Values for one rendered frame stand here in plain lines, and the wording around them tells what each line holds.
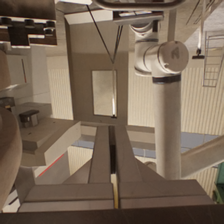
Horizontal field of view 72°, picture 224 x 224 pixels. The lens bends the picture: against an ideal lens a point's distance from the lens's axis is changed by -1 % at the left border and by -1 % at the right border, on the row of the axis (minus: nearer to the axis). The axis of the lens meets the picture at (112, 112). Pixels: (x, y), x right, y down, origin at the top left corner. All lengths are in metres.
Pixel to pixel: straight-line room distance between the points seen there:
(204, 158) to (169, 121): 0.43
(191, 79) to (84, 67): 11.07
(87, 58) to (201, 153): 2.99
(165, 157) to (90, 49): 3.10
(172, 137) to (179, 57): 0.25
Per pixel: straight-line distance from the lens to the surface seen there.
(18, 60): 4.48
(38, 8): 1.33
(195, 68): 13.69
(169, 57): 0.46
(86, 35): 3.54
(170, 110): 0.51
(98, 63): 3.39
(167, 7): 0.33
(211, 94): 14.14
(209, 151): 0.93
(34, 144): 3.01
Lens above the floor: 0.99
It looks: 16 degrees up
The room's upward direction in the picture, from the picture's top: 179 degrees clockwise
